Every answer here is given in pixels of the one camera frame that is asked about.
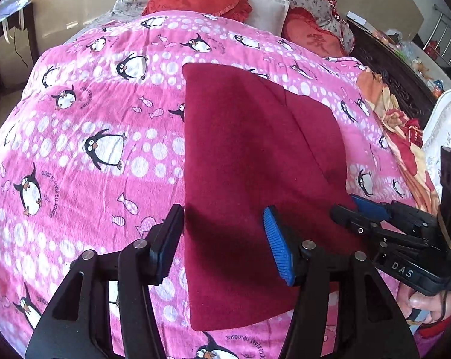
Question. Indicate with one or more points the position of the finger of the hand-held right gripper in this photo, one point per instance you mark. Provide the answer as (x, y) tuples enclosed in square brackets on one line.
[(373, 207), (350, 220)]

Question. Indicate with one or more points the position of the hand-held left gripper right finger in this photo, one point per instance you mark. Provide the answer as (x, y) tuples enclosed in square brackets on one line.
[(279, 246)]

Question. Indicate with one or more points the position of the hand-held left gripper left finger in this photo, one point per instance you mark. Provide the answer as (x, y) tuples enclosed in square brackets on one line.
[(169, 239)]

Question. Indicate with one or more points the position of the maroon fleece garment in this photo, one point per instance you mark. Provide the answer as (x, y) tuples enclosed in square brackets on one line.
[(248, 138)]

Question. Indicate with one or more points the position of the person's right hand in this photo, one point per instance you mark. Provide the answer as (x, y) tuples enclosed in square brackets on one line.
[(423, 306)]

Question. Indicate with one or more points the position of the orange floral quilt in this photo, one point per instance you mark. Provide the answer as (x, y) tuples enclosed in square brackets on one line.
[(405, 138)]

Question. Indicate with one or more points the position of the pink penguin print blanket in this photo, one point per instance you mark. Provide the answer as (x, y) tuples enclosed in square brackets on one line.
[(79, 194)]

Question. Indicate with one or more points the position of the white plastic seat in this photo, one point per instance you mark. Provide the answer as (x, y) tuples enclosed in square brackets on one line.
[(446, 119)]

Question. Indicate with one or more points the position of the pile of small toys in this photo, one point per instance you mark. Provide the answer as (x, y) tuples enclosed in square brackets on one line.
[(420, 67)]

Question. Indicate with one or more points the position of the dark wooden headboard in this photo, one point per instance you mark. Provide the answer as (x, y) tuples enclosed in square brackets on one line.
[(390, 60)]

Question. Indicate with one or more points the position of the metal railing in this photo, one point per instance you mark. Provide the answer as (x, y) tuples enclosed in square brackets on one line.
[(448, 41)]

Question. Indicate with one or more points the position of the white square pillow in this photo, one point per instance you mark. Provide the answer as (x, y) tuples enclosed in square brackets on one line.
[(266, 7)]

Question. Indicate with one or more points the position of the dark wooden desk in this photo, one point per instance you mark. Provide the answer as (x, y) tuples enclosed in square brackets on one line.
[(5, 41)]

